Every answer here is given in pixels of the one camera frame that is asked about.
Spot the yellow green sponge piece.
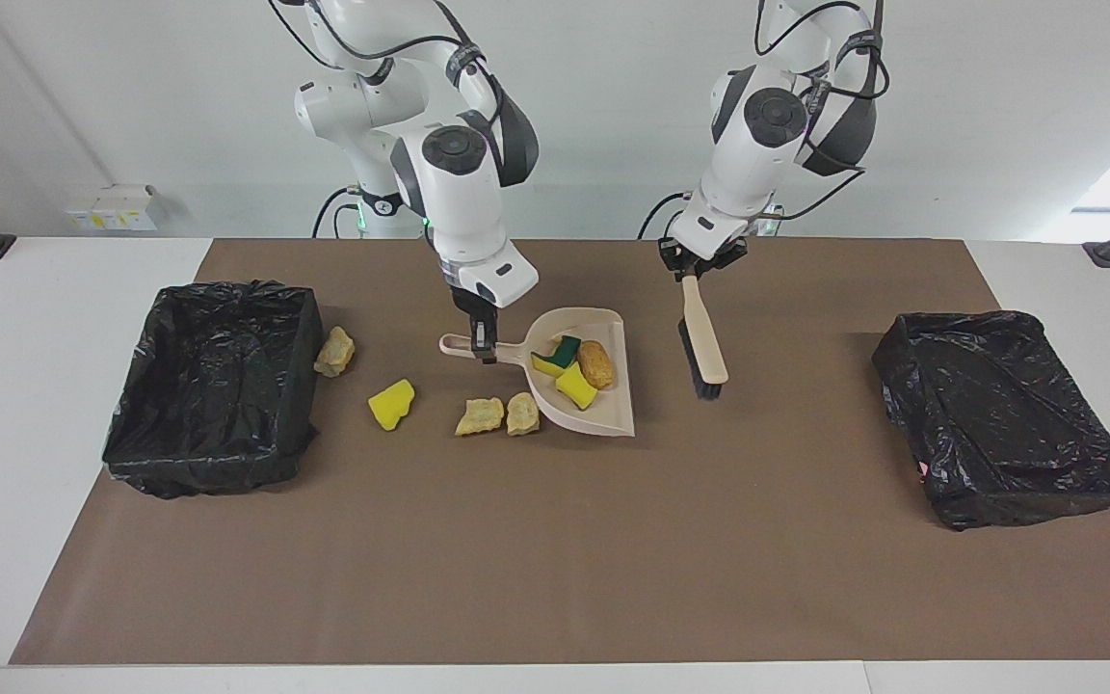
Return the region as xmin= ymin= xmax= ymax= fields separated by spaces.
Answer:
xmin=530 ymin=335 xmax=583 ymax=379

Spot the beige handled black bristle brush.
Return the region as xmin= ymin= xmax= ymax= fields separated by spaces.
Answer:
xmin=676 ymin=276 xmax=729 ymax=401

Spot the small yellow sponge piece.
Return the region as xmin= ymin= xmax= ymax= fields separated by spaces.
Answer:
xmin=555 ymin=362 xmax=599 ymax=411

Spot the large yellow sponge chunk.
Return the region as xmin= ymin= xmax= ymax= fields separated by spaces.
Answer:
xmin=368 ymin=379 xmax=416 ymax=432

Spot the brown sponge piece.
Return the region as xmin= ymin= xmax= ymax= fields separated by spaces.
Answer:
xmin=576 ymin=339 xmax=616 ymax=390

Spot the pale foam chunk orange side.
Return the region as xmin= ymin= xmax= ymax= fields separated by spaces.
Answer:
xmin=313 ymin=326 xmax=357 ymax=378

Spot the beige plastic dustpan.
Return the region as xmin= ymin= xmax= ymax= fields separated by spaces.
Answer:
xmin=438 ymin=307 xmax=636 ymax=439

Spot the black bag lined bin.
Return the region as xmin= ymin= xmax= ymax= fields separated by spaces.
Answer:
xmin=871 ymin=309 xmax=1110 ymax=532
xmin=101 ymin=280 xmax=325 ymax=499

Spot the brown paper table mat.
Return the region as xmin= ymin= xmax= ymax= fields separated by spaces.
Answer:
xmin=9 ymin=238 xmax=1110 ymax=666

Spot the black left arm base cable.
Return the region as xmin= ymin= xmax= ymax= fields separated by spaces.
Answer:
xmin=638 ymin=190 xmax=700 ymax=240

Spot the black arm base cable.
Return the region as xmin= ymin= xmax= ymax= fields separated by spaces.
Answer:
xmin=638 ymin=190 xmax=700 ymax=240
xmin=312 ymin=185 xmax=365 ymax=240

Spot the black right arm base cable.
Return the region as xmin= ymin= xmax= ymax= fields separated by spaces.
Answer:
xmin=312 ymin=185 xmax=365 ymax=240

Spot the white wall socket box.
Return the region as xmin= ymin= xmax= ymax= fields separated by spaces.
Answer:
xmin=65 ymin=183 xmax=159 ymax=232

